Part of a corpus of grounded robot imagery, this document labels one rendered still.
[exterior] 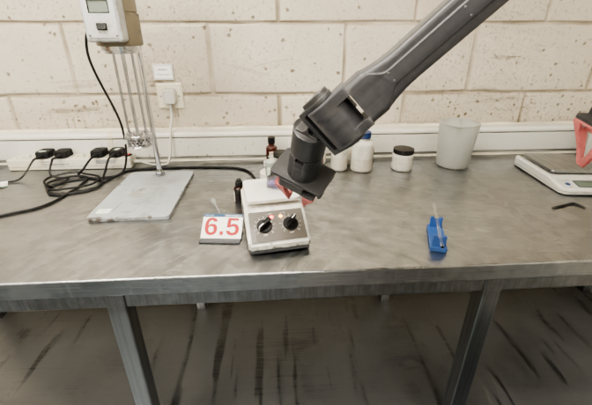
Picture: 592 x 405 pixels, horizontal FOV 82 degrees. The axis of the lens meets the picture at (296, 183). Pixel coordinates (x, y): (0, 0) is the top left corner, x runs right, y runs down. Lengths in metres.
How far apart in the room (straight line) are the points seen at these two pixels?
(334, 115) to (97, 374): 1.29
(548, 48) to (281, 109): 0.95
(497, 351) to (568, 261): 0.78
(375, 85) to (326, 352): 1.13
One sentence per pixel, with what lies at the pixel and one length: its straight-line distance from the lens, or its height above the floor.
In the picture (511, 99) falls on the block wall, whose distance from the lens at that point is 1.50.
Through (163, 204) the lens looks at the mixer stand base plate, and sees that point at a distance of 0.95.
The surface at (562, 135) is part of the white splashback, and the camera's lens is 1.61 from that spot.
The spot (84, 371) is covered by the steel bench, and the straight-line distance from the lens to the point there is 1.55.
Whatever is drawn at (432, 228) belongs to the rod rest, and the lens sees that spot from 0.84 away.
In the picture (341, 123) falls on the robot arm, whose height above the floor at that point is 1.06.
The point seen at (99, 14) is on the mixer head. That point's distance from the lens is 0.90.
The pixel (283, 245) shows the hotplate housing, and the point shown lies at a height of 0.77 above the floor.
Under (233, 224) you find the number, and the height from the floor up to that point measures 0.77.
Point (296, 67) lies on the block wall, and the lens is 1.21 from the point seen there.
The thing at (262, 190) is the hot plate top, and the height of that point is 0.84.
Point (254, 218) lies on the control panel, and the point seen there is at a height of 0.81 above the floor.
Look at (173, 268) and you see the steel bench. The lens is 0.72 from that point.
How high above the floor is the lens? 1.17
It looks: 24 degrees down
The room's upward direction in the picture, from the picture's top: straight up
